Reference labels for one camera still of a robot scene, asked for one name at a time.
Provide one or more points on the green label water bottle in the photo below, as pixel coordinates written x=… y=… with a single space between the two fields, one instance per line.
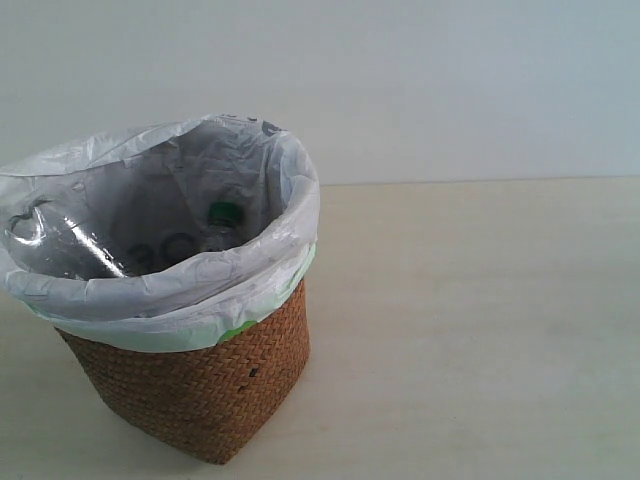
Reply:
x=222 y=232

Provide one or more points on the brown woven wicker basket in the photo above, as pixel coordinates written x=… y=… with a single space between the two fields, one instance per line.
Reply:
x=206 y=403

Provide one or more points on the white plastic bin liner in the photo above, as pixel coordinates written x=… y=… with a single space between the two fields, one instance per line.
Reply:
x=151 y=188

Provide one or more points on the clear red label cola bottle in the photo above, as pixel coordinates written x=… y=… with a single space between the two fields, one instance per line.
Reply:
x=63 y=239

